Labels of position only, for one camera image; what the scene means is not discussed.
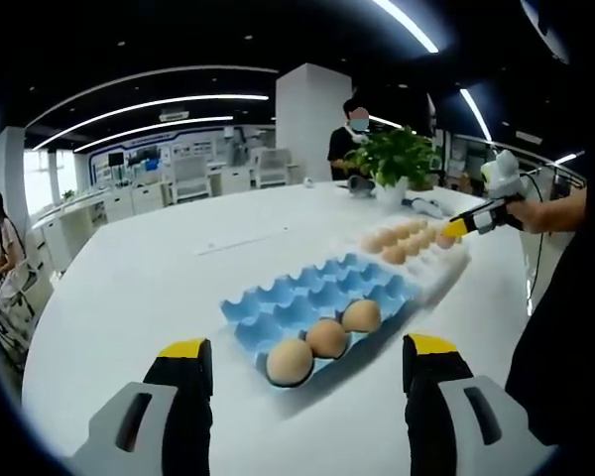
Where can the white cabinet row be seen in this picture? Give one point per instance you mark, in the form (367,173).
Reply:
(119,205)

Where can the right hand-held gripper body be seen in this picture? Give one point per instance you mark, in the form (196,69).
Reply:
(506,178)

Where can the white blue plush toy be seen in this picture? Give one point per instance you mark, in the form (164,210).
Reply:
(426,207)

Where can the white foam egg holder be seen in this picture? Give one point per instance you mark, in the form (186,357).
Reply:
(441,275)

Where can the small white toy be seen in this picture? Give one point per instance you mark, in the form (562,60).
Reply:
(308,184)

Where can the group of brown eggs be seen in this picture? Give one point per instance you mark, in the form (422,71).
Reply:
(401,243)

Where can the white plant pot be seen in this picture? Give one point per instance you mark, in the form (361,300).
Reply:
(392,193)

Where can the blue egg tray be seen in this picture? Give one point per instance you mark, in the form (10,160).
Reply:
(297,297)

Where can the wall display board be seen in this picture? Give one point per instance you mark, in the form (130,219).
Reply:
(144,158)

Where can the ceiling air vent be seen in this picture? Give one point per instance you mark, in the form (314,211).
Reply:
(173,115)

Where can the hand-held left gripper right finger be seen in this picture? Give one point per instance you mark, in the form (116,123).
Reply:
(451,426)

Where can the white flat strip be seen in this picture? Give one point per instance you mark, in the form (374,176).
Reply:
(238,243)

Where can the single brown egg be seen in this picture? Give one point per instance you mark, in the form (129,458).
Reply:
(290,362)
(362,316)
(327,338)
(447,241)

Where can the grey plush toy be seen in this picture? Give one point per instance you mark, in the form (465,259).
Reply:
(359,187)

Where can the green leafy plant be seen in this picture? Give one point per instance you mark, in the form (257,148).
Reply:
(394,154)

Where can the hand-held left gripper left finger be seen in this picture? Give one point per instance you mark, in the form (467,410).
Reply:
(163,426)

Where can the white table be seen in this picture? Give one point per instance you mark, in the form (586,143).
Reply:
(178,297)

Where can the person's right hand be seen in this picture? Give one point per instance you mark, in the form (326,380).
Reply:
(525,215)

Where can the ceiling light strip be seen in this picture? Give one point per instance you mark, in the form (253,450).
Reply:
(411,27)
(154,103)
(158,126)
(476,114)

